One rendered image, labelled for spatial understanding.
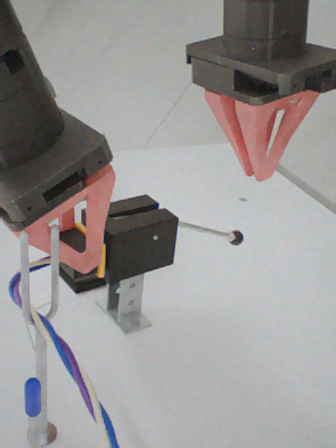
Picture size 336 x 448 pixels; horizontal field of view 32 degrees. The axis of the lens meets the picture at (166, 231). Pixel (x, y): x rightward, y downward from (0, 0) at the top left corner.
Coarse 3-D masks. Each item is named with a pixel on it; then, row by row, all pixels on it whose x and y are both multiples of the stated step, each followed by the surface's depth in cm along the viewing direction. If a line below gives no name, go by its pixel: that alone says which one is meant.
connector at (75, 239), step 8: (64, 232) 40; (72, 232) 40; (80, 232) 41; (64, 240) 39; (72, 240) 40; (80, 240) 40; (80, 248) 39; (64, 264) 39; (72, 272) 39; (88, 272) 40; (96, 272) 40
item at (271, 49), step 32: (224, 0) 39; (256, 0) 37; (288, 0) 37; (224, 32) 40; (256, 32) 38; (288, 32) 38; (224, 64) 40; (256, 64) 38; (288, 64) 38; (320, 64) 38
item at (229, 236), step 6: (120, 216) 41; (126, 216) 41; (180, 222) 45; (186, 222) 45; (186, 228) 45; (192, 228) 46; (198, 228) 46; (204, 228) 47; (210, 234) 47; (216, 234) 48; (222, 234) 48; (228, 234) 49; (228, 240) 49
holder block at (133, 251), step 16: (112, 208) 42; (128, 208) 42; (144, 208) 43; (112, 224) 40; (128, 224) 40; (144, 224) 40; (160, 224) 41; (176, 224) 42; (112, 240) 39; (128, 240) 40; (144, 240) 41; (160, 240) 41; (112, 256) 39; (128, 256) 40; (144, 256) 41; (160, 256) 42; (112, 272) 40; (128, 272) 41; (144, 272) 42
